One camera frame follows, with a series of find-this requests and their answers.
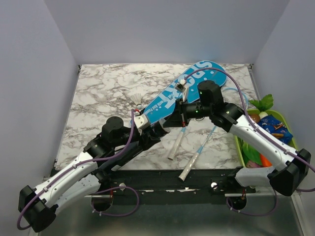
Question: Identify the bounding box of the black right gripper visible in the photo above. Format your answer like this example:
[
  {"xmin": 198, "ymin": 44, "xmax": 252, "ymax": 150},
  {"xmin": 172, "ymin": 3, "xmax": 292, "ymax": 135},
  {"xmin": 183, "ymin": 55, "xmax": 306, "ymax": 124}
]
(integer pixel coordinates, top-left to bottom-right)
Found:
[{"xmin": 163, "ymin": 97, "xmax": 212, "ymax": 128}]

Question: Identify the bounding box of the black shuttlecock tube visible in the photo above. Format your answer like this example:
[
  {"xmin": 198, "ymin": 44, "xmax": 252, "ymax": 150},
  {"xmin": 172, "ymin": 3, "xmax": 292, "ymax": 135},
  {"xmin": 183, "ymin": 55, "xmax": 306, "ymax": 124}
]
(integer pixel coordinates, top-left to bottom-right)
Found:
[{"xmin": 98, "ymin": 118, "xmax": 172, "ymax": 174}]

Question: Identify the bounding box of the white feather shuttlecock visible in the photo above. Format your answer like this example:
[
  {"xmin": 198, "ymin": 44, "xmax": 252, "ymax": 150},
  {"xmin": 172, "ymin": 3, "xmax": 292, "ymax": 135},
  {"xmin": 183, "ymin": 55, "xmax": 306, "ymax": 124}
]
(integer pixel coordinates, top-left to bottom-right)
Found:
[{"xmin": 130, "ymin": 93, "xmax": 142, "ymax": 109}]

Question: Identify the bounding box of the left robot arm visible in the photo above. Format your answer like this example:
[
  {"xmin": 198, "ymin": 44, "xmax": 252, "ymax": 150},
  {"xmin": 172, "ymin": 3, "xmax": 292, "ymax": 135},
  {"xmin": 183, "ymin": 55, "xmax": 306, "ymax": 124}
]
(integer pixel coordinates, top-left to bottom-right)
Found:
[{"xmin": 18, "ymin": 115, "xmax": 170, "ymax": 233}]

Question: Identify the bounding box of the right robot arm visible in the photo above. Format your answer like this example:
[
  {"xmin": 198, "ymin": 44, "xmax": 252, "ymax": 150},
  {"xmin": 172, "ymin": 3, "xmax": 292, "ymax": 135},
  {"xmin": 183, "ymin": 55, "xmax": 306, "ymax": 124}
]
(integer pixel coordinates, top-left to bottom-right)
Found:
[{"xmin": 164, "ymin": 81, "xmax": 311, "ymax": 196}]

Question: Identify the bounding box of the badminton racket left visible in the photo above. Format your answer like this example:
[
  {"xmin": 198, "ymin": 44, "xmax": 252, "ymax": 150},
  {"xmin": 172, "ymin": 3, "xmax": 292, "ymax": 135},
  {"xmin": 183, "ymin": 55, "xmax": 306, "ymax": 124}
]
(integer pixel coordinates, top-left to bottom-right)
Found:
[{"xmin": 167, "ymin": 127, "xmax": 189, "ymax": 161}]

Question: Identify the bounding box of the badminton racket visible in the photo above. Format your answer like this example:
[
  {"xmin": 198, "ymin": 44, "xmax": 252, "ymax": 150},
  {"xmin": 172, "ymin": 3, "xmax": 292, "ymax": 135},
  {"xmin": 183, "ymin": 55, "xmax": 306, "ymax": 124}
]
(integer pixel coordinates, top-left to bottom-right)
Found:
[
  {"xmin": 179, "ymin": 88, "xmax": 249, "ymax": 181},
  {"xmin": 167, "ymin": 127, "xmax": 189, "ymax": 161}
]

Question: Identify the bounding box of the badminton racket right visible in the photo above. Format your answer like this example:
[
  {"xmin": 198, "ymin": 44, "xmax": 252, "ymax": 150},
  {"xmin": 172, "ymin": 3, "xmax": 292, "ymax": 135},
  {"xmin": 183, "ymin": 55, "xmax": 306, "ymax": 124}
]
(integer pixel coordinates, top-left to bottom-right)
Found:
[{"xmin": 179, "ymin": 88, "xmax": 249, "ymax": 181}]

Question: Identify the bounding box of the blue racket bag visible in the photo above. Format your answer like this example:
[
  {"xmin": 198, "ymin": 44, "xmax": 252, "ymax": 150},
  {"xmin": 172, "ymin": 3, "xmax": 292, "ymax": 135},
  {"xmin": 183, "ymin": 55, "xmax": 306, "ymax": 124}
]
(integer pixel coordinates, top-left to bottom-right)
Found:
[{"xmin": 141, "ymin": 60, "xmax": 227, "ymax": 126}]

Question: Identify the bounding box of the brown toy mushroom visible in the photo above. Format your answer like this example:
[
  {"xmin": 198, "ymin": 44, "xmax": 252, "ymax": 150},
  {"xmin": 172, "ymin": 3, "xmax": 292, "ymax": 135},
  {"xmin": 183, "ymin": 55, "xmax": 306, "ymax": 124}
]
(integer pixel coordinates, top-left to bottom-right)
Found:
[{"xmin": 250, "ymin": 114, "xmax": 260, "ymax": 123}]

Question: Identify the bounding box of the green toy leaf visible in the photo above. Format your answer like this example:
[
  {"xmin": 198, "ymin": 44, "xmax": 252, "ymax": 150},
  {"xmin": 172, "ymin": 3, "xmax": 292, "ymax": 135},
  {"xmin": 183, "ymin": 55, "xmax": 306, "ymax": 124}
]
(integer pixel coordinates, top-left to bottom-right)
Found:
[{"xmin": 249, "ymin": 94, "xmax": 274, "ymax": 112}]

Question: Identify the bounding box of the green plastic tray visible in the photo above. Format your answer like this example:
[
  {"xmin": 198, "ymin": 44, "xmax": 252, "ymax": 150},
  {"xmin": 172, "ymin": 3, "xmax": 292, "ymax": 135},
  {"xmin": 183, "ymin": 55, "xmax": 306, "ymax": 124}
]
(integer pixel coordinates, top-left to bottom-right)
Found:
[{"xmin": 234, "ymin": 110, "xmax": 291, "ymax": 167}]

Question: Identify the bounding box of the purple toy onion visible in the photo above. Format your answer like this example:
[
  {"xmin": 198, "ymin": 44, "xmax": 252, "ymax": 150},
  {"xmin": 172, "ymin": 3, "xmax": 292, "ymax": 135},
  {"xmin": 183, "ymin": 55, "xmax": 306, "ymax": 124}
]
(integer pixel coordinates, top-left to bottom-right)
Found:
[{"xmin": 246, "ymin": 160, "xmax": 261, "ymax": 168}]

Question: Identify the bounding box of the orange toy carrot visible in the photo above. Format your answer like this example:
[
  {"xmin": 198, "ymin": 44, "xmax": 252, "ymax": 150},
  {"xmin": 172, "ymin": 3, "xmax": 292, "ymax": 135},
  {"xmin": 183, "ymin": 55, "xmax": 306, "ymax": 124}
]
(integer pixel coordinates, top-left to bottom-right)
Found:
[{"xmin": 259, "ymin": 153, "xmax": 272, "ymax": 167}]

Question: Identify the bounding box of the blue snack bag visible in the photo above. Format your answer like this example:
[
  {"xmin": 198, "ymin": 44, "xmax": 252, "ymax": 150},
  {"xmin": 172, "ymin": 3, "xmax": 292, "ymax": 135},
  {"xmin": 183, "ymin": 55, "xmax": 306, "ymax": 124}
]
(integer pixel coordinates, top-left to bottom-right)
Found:
[{"xmin": 258, "ymin": 115, "xmax": 293, "ymax": 145}]

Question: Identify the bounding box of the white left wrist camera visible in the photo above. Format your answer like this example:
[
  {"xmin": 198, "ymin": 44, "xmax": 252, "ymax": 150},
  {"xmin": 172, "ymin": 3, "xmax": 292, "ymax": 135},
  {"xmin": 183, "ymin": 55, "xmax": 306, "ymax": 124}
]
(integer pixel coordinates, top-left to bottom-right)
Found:
[{"xmin": 134, "ymin": 114, "xmax": 151, "ymax": 130}]

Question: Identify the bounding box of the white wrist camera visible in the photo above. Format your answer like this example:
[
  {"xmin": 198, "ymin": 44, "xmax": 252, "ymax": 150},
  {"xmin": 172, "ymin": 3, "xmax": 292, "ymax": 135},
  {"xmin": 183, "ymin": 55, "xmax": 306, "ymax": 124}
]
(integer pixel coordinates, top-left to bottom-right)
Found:
[
  {"xmin": 134, "ymin": 114, "xmax": 151, "ymax": 130},
  {"xmin": 176, "ymin": 83, "xmax": 189, "ymax": 102}
]

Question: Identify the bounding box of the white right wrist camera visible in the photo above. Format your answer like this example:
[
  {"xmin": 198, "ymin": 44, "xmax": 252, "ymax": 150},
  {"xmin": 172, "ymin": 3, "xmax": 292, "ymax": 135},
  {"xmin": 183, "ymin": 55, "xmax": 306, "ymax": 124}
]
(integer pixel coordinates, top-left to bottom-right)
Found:
[{"xmin": 176, "ymin": 83, "xmax": 189, "ymax": 102}]

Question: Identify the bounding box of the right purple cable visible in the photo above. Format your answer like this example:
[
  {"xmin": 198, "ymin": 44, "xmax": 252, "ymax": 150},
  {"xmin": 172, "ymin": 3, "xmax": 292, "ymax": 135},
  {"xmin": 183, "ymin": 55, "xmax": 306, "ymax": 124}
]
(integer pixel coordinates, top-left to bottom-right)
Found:
[{"xmin": 183, "ymin": 68, "xmax": 315, "ymax": 192}]

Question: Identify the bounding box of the purple cable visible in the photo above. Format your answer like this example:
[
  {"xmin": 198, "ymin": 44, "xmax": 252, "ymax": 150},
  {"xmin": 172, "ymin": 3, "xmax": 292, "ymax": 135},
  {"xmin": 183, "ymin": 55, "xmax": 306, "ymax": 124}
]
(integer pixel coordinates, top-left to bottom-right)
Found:
[
  {"xmin": 16, "ymin": 109, "xmax": 138, "ymax": 231},
  {"xmin": 183, "ymin": 68, "xmax": 315, "ymax": 192}
]

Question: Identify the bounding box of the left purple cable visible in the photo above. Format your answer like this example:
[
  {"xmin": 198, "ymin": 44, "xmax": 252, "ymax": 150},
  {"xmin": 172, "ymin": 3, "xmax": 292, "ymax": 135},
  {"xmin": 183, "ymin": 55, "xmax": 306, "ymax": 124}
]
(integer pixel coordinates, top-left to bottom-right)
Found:
[{"xmin": 16, "ymin": 109, "xmax": 138, "ymax": 231}]

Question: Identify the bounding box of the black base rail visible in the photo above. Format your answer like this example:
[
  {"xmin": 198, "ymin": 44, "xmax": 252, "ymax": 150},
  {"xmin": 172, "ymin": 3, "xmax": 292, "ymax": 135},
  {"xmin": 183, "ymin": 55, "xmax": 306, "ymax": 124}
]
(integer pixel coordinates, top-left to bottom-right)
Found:
[{"xmin": 96, "ymin": 168, "xmax": 255, "ymax": 205}]

